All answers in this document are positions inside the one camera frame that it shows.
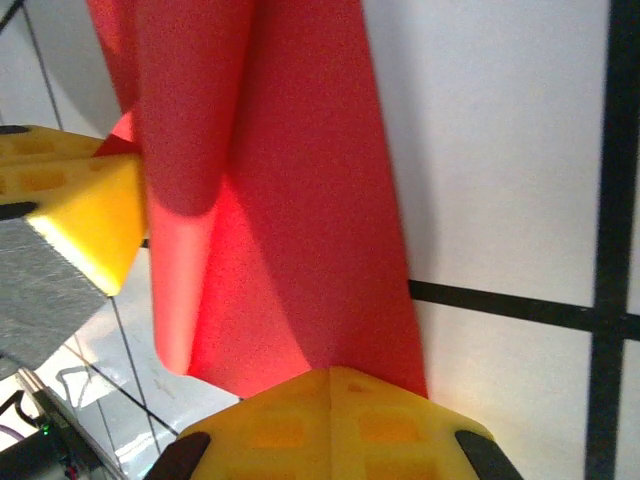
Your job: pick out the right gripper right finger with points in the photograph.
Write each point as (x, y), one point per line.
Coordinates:
(390, 440)

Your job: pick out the aluminium mounting rail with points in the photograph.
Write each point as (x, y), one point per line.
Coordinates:
(32, 387)

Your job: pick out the red paper sheet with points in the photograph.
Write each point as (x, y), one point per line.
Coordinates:
(300, 200)

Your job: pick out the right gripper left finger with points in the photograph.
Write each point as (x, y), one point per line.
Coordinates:
(270, 440)

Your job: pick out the white grid mat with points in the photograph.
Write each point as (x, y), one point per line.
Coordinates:
(500, 150)

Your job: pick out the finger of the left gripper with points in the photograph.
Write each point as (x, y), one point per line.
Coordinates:
(90, 215)
(50, 145)

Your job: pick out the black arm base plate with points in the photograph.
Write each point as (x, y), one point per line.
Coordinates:
(25, 455)

